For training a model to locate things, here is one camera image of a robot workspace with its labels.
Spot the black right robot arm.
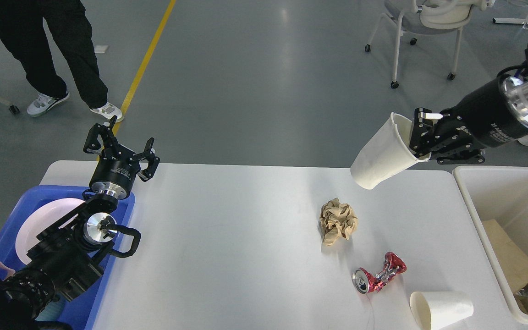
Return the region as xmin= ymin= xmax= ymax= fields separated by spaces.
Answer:
xmin=409 ymin=45 xmax=528 ymax=165

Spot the crushed red soda can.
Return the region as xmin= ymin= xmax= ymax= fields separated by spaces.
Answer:
xmin=352 ymin=252 xmax=407 ymax=294

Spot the person in black trousers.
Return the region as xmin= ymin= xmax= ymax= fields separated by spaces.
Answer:
xmin=0 ymin=0 xmax=123 ymax=122

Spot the cream plastic bin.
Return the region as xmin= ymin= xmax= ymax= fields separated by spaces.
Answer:
xmin=453 ymin=165 xmax=528 ymax=324

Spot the white chair grey seat right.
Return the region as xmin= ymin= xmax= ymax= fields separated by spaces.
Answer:
xmin=364 ymin=0 xmax=495 ymax=88

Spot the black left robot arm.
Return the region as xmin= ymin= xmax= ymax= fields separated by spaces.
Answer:
xmin=0 ymin=115 xmax=160 ymax=330

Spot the pink plate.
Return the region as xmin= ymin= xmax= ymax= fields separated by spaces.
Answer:
xmin=15 ymin=198 xmax=84 ymax=265

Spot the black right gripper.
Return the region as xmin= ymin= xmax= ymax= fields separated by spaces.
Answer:
xmin=409 ymin=76 xmax=528 ymax=165

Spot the brown paper bag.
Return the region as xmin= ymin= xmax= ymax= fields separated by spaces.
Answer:
xmin=482 ymin=219 xmax=528 ymax=294

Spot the white paper cup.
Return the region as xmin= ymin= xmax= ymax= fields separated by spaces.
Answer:
xmin=409 ymin=291 xmax=474 ymax=330
xmin=350 ymin=113 xmax=431 ymax=190

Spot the crumpled brown paper ball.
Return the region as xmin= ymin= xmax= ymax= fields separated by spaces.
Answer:
xmin=319 ymin=197 xmax=358 ymax=246

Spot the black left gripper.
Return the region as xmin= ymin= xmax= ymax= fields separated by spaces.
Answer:
xmin=84 ymin=115 xmax=160 ymax=200

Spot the blue plastic tray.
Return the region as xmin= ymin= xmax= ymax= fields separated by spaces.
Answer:
xmin=0 ymin=185 xmax=135 ymax=330

